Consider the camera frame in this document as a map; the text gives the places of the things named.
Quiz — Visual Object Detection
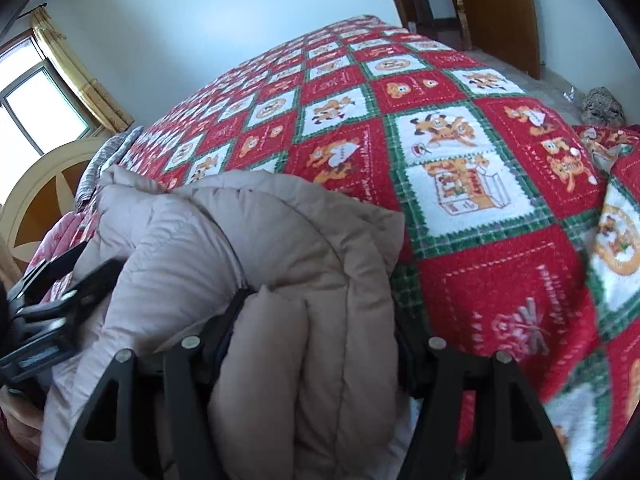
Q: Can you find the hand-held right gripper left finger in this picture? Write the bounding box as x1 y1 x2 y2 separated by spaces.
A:
54 287 251 480

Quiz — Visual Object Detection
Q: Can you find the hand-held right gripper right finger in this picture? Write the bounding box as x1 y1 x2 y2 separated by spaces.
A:
392 310 573 480

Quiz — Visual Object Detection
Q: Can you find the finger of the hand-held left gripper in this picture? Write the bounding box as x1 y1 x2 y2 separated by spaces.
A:
20 241 91 288
47 258 127 313

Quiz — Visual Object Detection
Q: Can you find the beige quilted down jacket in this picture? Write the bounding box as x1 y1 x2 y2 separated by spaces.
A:
37 164 426 480

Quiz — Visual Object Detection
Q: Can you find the person's left forearm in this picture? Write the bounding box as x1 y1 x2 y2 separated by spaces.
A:
0 387 46 463

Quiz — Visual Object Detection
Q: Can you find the pink patterned cloth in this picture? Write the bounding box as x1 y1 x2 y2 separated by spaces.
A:
22 207 101 306

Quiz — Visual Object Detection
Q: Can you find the cream wooden headboard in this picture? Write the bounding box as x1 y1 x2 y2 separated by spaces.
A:
0 137 113 271

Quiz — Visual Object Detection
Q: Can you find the grey striped pillow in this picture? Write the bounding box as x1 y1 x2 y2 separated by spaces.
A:
75 126 146 206

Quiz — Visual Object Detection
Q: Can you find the window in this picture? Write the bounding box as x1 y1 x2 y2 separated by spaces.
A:
0 35 96 206

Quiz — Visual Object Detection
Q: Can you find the yellow curtain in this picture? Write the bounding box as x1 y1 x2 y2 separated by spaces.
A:
30 7 135 136

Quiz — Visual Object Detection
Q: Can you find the red checkered printed bedspread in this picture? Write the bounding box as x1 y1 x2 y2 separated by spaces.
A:
25 15 613 461

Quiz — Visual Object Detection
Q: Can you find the grey crumpled cloth pile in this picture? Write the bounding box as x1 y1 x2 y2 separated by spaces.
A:
581 87 626 127

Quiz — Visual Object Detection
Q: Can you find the brown wooden door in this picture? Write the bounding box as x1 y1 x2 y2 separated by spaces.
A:
440 0 542 80

